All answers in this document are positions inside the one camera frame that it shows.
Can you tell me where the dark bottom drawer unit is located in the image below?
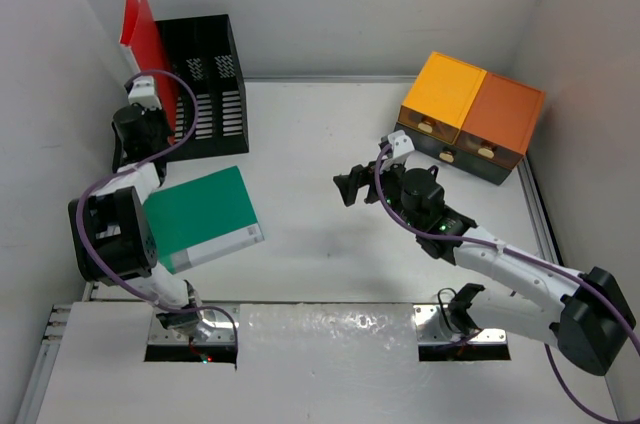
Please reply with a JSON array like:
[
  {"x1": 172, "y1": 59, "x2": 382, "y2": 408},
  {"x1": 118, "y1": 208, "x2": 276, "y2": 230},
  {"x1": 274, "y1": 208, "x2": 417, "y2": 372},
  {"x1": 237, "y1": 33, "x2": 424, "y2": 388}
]
[{"x1": 394, "y1": 123, "x2": 512, "y2": 185}]

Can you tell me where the green folder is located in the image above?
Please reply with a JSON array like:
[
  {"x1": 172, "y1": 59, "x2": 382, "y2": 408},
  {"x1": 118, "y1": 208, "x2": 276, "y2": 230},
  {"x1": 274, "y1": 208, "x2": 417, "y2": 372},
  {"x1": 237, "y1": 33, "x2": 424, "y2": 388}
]
[{"x1": 143, "y1": 166, "x2": 264, "y2": 274}]

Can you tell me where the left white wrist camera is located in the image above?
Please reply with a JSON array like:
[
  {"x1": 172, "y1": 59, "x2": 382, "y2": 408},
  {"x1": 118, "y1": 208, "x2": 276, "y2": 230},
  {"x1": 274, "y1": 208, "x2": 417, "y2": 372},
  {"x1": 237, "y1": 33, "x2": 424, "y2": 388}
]
[{"x1": 128, "y1": 76, "x2": 162, "y2": 111}]

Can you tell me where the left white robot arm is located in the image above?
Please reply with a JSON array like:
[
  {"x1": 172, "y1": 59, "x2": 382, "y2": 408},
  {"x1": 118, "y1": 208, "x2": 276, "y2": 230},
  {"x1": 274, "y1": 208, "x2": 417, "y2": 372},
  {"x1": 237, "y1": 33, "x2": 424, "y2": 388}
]
[{"x1": 68, "y1": 103, "x2": 203, "y2": 343}]

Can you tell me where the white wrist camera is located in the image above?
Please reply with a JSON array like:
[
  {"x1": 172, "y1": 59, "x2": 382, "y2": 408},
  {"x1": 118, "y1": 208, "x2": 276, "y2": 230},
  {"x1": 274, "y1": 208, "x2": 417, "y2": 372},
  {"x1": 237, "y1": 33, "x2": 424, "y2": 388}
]
[
  {"x1": 379, "y1": 130, "x2": 415, "y2": 169},
  {"x1": 128, "y1": 76, "x2": 162, "y2": 111}
]

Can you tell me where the purple cable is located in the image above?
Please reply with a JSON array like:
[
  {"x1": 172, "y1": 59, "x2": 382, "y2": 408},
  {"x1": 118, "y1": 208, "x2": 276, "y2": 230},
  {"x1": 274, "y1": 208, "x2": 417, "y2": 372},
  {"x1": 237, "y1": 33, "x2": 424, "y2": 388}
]
[
  {"x1": 79, "y1": 68, "x2": 240, "y2": 345},
  {"x1": 374, "y1": 143, "x2": 640, "y2": 424}
]

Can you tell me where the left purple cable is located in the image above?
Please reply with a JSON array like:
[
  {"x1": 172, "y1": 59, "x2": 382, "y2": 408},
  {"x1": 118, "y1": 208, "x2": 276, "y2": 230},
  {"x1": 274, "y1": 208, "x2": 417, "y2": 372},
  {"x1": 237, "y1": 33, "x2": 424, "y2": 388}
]
[{"x1": 79, "y1": 68, "x2": 240, "y2": 345}]

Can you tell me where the black mesh file rack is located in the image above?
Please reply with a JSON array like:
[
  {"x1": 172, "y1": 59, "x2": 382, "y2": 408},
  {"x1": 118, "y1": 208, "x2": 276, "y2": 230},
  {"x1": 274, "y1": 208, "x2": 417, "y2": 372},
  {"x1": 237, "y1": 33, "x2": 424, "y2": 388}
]
[{"x1": 157, "y1": 14, "x2": 249, "y2": 162}]

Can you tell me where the orange drawer box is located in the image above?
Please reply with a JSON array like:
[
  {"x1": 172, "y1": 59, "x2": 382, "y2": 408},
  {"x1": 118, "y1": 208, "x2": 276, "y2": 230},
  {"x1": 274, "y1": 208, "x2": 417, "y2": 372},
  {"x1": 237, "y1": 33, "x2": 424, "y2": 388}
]
[{"x1": 455, "y1": 72, "x2": 545, "y2": 170}]

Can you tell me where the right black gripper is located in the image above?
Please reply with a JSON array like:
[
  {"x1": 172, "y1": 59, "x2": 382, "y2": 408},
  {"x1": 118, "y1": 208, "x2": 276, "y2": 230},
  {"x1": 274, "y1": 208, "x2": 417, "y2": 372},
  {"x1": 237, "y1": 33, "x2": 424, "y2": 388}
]
[{"x1": 334, "y1": 153, "x2": 421, "y2": 231}]

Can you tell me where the metal front rail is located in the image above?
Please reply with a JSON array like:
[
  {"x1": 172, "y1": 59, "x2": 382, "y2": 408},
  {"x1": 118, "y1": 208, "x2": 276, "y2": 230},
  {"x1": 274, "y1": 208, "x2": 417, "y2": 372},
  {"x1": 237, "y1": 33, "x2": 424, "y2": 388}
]
[{"x1": 14, "y1": 301, "x2": 511, "y2": 424}]

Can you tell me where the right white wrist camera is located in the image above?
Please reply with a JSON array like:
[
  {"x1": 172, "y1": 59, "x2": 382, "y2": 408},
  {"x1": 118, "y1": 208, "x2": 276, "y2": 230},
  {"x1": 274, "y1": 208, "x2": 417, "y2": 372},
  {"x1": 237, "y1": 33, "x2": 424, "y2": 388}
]
[{"x1": 379, "y1": 130, "x2": 415, "y2": 169}]

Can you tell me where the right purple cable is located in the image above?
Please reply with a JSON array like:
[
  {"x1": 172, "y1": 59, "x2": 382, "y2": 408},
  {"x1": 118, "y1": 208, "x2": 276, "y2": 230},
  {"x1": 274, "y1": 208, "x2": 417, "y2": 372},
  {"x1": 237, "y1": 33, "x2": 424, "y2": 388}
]
[{"x1": 374, "y1": 143, "x2": 640, "y2": 424}]

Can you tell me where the yellow drawer box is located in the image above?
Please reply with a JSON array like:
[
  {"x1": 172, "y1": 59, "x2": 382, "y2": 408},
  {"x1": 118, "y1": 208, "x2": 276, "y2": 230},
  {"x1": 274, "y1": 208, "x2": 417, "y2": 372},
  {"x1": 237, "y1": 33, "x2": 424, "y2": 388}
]
[{"x1": 397, "y1": 52, "x2": 487, "y2": 144}]

